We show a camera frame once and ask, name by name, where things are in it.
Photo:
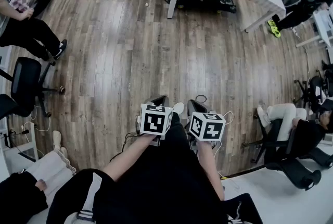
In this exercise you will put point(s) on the white desk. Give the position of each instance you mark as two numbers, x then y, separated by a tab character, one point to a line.
323	25

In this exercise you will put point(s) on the person's right forearm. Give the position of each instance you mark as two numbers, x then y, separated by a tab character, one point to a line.
210	165

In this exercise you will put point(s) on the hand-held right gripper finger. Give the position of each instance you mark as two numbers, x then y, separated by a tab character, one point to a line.
201	109
191	109

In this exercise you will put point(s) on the black office chair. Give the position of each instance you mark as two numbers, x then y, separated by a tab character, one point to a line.
294	168
24	79

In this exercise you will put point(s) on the person's white shoe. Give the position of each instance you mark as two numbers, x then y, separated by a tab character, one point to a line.
179	107

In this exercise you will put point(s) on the person's black clothing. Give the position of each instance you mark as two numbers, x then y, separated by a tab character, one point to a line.
161	178

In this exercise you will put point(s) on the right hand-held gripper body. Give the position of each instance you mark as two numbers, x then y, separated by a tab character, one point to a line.
208	130

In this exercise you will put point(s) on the person's left forearm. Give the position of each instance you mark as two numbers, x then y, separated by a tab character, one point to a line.
130	155

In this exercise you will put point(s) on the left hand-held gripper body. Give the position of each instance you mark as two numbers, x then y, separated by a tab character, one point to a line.
153	121

